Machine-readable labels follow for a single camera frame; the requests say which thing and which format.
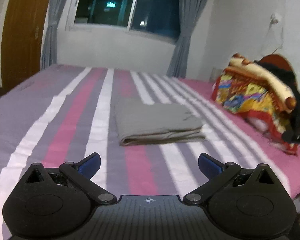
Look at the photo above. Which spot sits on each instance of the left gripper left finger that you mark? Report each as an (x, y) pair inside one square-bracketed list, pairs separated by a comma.
[(80, 175)]

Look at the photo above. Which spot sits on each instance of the red white headboard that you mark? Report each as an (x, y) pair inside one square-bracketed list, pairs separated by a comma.
[(277, 64)]

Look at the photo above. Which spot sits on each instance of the cream brown folded blanket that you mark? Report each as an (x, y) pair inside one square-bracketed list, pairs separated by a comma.
[(242, 66)]

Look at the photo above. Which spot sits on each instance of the wall socket plate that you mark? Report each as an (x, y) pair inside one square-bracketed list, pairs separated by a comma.
[(215, 73)]

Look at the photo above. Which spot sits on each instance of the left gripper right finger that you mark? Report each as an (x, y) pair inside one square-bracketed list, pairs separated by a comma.
[(218, 174)]

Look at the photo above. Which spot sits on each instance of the black garment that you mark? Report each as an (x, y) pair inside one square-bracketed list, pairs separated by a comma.
[(292, 134)]

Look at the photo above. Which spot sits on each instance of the window with white frame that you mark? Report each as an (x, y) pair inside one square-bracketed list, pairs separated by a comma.
[(158, 18)]

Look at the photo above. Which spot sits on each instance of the right grey curtain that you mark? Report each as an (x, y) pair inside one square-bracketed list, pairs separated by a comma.
[(189, 14)]

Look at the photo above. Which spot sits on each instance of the grey curtain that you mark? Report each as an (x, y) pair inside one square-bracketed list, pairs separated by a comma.
[(189, 14), (49, 51)]

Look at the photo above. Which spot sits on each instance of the grey pants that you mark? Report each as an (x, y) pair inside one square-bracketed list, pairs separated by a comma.
[(159, 123)]

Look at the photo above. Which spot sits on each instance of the colourful folded quilt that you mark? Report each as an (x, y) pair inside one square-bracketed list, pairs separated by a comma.
[(245, 98)]

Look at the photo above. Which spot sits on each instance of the striped pink purple bed sheet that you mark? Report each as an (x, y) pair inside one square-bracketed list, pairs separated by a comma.
[(65, 113)]

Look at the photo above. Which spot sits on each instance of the white pillow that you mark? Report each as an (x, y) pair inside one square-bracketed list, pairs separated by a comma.
[(259, 124)]

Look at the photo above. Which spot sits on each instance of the left grey curtain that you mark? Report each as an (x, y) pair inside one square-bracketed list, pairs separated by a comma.
[(49, 51)]

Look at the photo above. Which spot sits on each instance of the brown wooden door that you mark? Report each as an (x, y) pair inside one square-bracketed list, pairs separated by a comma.
[(22, 41)]

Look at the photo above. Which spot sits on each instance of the white wall plug with cable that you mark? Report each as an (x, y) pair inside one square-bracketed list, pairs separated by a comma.
[(273, 40)]

